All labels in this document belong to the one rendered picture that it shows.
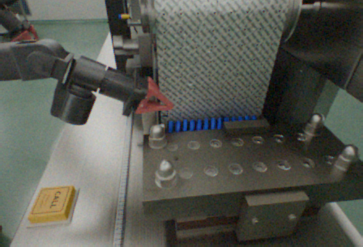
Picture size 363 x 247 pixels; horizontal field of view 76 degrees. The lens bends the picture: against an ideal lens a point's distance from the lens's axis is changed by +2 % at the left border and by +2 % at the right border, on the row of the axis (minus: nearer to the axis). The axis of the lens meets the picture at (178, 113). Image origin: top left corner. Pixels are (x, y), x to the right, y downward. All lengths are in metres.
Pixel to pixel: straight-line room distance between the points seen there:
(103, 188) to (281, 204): 0.37
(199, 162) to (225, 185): 0.06
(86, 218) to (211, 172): 0.27
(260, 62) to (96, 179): 0.45
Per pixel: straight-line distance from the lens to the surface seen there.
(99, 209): 0.55
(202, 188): 0.39
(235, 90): 0.51
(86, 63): 0.45
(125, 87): 0.45
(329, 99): 0.85
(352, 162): 0.50
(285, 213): 0.45
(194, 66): 0.46
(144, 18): 0.45
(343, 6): 0.52
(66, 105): 0.47
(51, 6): 6.45
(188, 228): 0.49
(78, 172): 0.63
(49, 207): 0.56
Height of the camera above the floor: 1.34
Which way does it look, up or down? 35 degrees down
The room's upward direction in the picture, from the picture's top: straight up
